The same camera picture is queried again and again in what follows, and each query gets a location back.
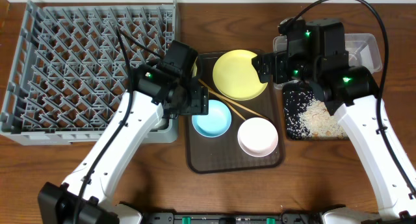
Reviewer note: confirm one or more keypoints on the clear plastic bin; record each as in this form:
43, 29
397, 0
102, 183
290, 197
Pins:
362, 47

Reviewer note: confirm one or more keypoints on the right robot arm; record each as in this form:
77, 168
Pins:
316, 55

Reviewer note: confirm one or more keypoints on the light blue bowl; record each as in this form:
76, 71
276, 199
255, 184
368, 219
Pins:
215, 123

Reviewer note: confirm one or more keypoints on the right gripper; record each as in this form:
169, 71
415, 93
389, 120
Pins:
278, 59

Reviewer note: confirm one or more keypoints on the black waste tray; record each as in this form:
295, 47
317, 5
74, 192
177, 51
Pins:
292, 120

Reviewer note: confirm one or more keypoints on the wooden chopstick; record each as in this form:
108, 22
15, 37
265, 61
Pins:
223, 100
227, 100

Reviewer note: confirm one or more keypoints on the rice food waste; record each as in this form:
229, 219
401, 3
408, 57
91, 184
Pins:
317, 120

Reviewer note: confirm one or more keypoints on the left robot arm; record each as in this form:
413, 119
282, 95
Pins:
161, 89

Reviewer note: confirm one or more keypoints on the grey dishwasher rack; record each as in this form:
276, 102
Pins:
68, 73

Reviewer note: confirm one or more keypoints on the pink bowl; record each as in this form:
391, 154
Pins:
257, 137

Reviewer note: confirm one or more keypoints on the brown serving tray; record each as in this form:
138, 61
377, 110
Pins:
223, 153

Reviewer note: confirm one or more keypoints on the wooden chopstick lower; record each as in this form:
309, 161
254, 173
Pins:
227, 100

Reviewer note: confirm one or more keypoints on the yellow plate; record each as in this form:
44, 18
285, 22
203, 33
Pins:
235, 77

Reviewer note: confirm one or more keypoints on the wooden chopstick upper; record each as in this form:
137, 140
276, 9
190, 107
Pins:
223, 100

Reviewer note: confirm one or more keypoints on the small white cup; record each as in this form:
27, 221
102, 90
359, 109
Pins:
162, 124

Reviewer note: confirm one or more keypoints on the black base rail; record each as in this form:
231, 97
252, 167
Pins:
227, 218

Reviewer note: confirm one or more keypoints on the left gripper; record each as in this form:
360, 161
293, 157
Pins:
197, 100

